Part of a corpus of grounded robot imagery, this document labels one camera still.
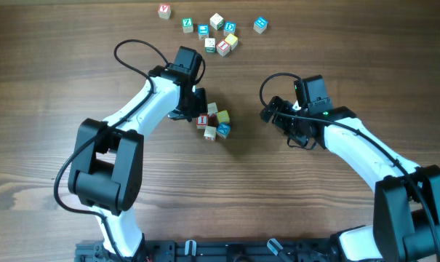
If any yellow block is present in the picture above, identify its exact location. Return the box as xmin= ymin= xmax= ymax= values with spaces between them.
xmin=225 ymin=33 xmax=239 ymax=50
xmin=216 ymin=110 xmax=230 ymax=124

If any green letter Z block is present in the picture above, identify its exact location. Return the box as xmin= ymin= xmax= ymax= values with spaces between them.
xmin=182 ymin=17 xmax=193 ymax=33

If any blue block far right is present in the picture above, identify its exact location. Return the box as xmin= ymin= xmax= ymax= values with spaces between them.
xmin=253 ymin=16 xmax=268 ymax=34

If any red number 6 block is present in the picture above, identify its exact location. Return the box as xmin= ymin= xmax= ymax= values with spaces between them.
xmin=204 ymin=126 xmax=217 ymax=141

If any white green top block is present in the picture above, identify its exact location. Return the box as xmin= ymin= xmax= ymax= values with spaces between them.
xmin=209 ymin=13 xmax=224 ymax=31

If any red letter I block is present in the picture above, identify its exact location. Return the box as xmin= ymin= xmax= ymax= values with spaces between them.
xmin=196 ymin=114 xmax=209 ymax=129

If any blue letter X block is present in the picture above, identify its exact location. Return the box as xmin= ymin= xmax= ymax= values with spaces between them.
xmin=217 ymin=123 xmax=231 ymax=138

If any green picture block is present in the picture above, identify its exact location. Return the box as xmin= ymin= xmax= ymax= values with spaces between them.
xmin=204 ymin=38 xmax=216 ymax=53

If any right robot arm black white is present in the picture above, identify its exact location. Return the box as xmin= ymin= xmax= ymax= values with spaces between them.
xmin=260 ymin=75 xmax=440 ymax=261

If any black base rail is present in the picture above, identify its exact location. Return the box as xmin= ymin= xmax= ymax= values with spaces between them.
xmin=74 ymin=238 xmax=350 ymax=262

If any blue letter S block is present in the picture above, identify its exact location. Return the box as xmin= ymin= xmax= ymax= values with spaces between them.
xmin=197 ymin=24 xmax=209 ymax=39

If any red letter block centre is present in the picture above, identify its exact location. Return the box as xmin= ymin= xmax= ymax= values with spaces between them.
xmin=216 ymin=39 xmax=231 ymax=57

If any red letter A block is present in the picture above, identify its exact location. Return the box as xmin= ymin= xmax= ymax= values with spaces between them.
xmin=207 ymin=103 xmax=218 ymax=115

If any red letter Y block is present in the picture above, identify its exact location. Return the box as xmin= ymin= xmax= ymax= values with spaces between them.
xmin=158 ymin=3 xmax=172 ymax=20

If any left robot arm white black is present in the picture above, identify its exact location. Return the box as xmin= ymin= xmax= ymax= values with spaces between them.
xmin=65 ymin=47 xmax=207 ymax=261

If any blue letter D block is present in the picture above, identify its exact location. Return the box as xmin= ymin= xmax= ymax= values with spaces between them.
xmin=223 ymin=21 xmax=236 ymax=36

